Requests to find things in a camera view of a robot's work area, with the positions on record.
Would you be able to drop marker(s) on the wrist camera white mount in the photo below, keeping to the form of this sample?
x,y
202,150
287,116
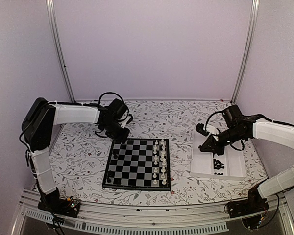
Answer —
x,y
126,121
206,130

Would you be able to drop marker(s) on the black and grey chessboard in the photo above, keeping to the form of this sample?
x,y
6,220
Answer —
x,y
133,165

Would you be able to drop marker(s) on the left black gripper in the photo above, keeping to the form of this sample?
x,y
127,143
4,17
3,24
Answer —
x,y
122,138

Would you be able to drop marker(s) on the aluminium frame post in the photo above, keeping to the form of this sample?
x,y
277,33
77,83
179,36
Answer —
x,y
248,44
58,48

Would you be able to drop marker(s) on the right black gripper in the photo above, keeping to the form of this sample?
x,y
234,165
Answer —
x,y
214,147

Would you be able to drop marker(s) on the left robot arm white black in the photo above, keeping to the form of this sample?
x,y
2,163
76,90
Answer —
x,y
44,125

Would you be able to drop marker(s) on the black chess pieces pile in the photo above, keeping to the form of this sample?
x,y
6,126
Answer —
x,y
218,167

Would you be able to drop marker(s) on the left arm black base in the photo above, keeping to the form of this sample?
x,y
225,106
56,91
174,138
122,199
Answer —
x,y
60,206

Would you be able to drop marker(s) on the white chess pieces row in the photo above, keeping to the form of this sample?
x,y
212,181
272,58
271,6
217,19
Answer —
x,y
160,162

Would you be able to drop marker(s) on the left aluminium frame post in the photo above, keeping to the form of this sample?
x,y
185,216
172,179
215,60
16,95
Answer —
x,y
58,48

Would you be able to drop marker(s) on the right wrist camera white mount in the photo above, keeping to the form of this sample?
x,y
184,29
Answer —
x,y
206,130

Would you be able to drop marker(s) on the white plastic divided tray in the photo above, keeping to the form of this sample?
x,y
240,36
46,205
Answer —
x,y
202,162

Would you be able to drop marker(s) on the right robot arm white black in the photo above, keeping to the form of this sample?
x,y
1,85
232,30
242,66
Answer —
x,y
241,128

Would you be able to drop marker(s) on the right aluminium frame post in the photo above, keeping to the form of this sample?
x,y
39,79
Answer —
x,y
248,44

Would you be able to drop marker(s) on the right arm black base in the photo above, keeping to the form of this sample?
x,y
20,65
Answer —
x,y
252,211

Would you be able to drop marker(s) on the front aluminium rail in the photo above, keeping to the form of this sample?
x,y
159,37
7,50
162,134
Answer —
x,y
107,219

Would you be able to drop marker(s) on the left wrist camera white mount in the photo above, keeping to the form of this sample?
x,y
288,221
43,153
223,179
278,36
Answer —
x,y
126,121

